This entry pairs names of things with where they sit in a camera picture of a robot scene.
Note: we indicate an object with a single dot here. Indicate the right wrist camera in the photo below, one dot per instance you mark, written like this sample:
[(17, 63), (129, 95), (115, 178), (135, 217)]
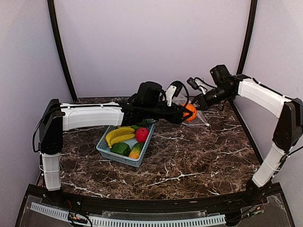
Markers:
[(219, 74)]

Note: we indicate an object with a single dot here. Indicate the black frame post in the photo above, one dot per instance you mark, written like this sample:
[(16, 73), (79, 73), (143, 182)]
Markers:
[(248, 36), (60, 50)]

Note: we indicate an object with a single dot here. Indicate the orange toy orange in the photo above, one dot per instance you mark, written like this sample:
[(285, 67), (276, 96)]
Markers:
[(190, 113)]

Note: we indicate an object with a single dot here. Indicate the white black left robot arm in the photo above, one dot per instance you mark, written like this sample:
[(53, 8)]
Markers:
[(60, 117)]

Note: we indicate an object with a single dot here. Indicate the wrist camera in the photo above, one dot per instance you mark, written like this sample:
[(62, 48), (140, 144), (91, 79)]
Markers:
[(219, 74), (148, 93)]

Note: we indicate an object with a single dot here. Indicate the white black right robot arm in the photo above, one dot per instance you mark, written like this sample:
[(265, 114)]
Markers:
[(288, 111)]

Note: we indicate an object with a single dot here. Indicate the yellow toy banana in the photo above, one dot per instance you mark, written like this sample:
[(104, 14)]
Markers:
[(117, 132), (121, 138)]

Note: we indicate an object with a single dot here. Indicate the black right frame post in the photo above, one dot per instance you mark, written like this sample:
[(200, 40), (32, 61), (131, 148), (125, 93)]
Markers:
[(248, 36)]

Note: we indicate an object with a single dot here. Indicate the green orange toy mango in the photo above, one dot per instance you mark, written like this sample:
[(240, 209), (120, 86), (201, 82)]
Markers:
[(136, 150)]

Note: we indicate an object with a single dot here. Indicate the red toy apple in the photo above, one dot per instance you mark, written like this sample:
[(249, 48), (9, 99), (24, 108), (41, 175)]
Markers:
[(142, 134)]

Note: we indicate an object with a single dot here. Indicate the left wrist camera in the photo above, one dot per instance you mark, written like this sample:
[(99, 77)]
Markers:
[(148, 93)]

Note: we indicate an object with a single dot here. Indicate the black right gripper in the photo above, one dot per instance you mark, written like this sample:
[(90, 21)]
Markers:
[(203, 103)]

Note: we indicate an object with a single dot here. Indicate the green toy bell pepper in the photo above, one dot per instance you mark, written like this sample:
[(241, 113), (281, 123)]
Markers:
[(121, 149)]

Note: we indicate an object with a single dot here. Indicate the light blue plastic basket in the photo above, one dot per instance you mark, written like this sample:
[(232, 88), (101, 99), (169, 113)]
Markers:
[(104, 149)]

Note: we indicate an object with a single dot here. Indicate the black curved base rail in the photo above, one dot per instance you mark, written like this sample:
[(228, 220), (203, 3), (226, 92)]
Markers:
[(234, 205)]

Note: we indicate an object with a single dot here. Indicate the clear zip top bag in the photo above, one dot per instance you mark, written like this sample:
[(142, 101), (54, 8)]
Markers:
[(199, 119)]

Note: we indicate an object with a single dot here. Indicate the black left frame post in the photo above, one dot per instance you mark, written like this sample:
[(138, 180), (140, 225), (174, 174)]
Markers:
[(60, 50)]

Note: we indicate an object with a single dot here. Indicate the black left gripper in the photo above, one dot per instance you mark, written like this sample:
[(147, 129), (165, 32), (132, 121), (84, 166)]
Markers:
[(178, 109)]

